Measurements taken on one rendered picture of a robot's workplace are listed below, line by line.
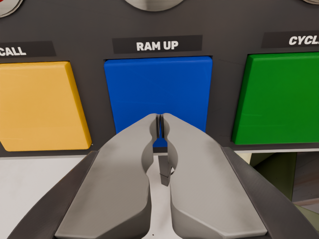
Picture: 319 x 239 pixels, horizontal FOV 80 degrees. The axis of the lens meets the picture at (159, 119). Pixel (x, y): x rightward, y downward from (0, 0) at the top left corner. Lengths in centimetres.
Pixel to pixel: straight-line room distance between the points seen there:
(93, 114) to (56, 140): 4
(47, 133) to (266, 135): 18
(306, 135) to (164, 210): 99
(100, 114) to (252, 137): 13
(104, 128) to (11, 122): 7
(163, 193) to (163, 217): 12
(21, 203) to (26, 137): 121
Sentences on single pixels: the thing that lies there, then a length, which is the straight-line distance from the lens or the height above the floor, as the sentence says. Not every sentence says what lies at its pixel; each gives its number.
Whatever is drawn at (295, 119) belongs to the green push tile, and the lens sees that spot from 19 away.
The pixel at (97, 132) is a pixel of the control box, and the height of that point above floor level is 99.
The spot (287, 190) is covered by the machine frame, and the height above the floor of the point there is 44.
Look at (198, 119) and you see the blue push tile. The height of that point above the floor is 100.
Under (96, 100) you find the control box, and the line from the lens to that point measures 16.
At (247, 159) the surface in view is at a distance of 56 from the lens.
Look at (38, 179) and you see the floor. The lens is 138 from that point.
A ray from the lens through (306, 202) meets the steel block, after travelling 73.
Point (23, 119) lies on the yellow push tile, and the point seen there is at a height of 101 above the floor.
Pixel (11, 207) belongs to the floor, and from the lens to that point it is 142.
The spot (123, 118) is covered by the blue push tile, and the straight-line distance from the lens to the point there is 15.
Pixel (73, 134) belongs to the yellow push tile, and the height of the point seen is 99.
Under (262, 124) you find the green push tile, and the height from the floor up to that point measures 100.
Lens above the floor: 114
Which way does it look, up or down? 61 degrees down
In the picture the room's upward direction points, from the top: 4 degrees counter-clockwise
